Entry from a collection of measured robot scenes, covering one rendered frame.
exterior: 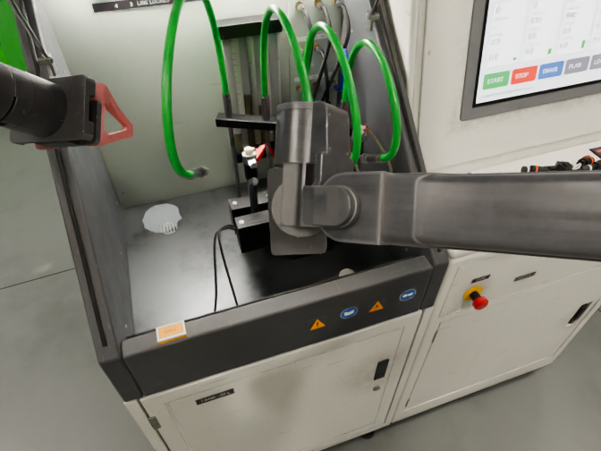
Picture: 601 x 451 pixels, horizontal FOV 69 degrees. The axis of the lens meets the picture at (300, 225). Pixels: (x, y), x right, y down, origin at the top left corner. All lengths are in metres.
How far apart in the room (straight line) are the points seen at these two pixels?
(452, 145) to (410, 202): 0.77
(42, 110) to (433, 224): 0.37
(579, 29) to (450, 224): 0.94
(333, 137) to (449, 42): 0.64
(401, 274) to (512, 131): 0.48
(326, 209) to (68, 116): 0.29
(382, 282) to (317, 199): 0.56
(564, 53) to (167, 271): 1.04
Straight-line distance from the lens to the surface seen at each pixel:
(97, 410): 1.94
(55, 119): 0.51
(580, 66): 1.27
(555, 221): 0.31
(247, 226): 0.95
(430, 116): 1.04
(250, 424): 1.25
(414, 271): 0.93
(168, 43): 0.69
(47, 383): 2.07
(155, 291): 1.07
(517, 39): 1.12
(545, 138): 1.29
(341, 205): 0.34
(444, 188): 0.33
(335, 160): 0.41
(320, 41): 1.15
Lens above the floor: 1.65
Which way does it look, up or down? 45 degrees down
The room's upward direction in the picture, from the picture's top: straight up
